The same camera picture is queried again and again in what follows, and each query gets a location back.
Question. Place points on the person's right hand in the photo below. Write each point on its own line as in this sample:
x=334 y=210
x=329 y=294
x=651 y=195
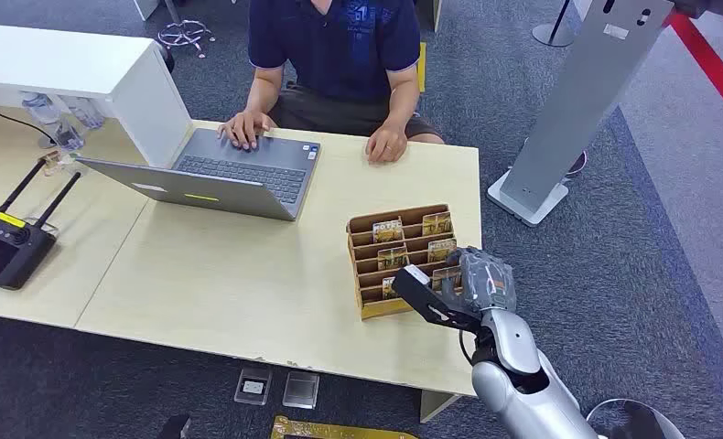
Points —
x=244 y=129

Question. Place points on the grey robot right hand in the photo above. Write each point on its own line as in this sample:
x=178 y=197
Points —
x=486 y=280

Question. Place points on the person's left hand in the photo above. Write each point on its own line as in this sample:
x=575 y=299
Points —
x=387 y=145

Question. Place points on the person's right forearm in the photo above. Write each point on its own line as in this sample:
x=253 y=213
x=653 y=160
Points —
x=263 y=91

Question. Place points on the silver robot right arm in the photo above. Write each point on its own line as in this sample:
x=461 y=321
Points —
x=522 y=388

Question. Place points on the person's left forearm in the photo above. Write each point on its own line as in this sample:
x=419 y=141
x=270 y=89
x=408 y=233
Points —
x=403 y=97

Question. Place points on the printed hotel card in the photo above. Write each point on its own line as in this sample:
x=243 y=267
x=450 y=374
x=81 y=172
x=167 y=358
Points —
x=387 y=231
x=393 y=258
x=389 y=288
x=437 y=223
x=441 y=249

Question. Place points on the person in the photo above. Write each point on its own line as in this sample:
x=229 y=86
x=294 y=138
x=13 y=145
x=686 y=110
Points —
x=337 y=54

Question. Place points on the wooden card holder box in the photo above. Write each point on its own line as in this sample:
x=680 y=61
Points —
x=376 y=306

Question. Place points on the grey open laptop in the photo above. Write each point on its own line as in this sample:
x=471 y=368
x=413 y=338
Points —
x=216 y=182

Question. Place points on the yellow strip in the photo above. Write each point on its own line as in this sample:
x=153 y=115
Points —
x=422 y=66

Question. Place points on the chrome chair base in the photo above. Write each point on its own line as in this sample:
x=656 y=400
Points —
x=182 y=33

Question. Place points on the desk leg panel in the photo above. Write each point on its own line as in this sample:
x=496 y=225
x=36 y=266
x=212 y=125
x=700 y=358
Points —
x=437 y=405

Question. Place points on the clear plastic water bottle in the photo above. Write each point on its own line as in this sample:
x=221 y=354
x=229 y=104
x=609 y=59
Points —
x=69 y=134
x=41 y=108
x=85 y=112

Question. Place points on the white desk shelf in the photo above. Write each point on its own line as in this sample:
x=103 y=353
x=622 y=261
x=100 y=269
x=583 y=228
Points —
x=64 y=66

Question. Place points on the small clear tape dispenser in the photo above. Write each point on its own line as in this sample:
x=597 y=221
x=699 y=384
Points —
x=53 y=162

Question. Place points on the grey kiosk stand white base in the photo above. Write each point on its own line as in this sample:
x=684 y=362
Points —
x=580 y=91

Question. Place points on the floor socket box closed lid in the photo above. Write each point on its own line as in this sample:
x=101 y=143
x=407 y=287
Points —
x=301 y=389

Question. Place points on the yellow floor plate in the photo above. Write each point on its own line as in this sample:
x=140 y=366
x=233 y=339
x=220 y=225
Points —
x=331 y=431

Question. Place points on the floor socket box with outlet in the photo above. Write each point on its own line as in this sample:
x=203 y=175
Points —
x=253 y=386

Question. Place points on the black remote controller with antennas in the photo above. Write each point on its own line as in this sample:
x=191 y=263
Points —
x=7 y=248

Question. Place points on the black object on floor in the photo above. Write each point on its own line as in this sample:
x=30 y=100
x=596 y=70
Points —
x=176 y=428

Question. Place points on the red barrier belt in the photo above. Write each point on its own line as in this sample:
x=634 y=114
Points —
x=710 y=66

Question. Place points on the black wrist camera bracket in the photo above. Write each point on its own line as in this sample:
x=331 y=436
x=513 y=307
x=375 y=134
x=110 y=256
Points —
x=423 y=295

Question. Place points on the grey stanchion post base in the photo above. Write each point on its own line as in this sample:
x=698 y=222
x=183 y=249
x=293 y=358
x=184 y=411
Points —
x=552 y=31

